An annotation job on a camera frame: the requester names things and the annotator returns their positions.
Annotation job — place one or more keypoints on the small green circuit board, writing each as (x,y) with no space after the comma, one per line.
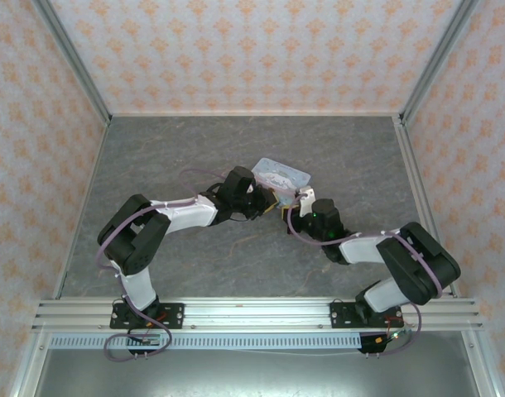
(395,334)
(147,340)

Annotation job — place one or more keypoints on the aluminium corner post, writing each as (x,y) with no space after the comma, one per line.
(436,62)
(76,66)

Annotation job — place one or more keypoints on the light blue cartoon pouch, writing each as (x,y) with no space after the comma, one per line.
(279,173)

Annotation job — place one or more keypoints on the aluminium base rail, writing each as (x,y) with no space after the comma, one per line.
(252,314)

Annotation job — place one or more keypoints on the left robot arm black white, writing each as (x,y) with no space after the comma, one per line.
(132,240)

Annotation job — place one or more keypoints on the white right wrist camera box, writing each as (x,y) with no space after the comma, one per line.
(307,200)

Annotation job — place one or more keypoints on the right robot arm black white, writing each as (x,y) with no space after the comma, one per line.
(414,264)

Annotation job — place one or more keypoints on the aluminium side rail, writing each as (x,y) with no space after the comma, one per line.
(418,186)

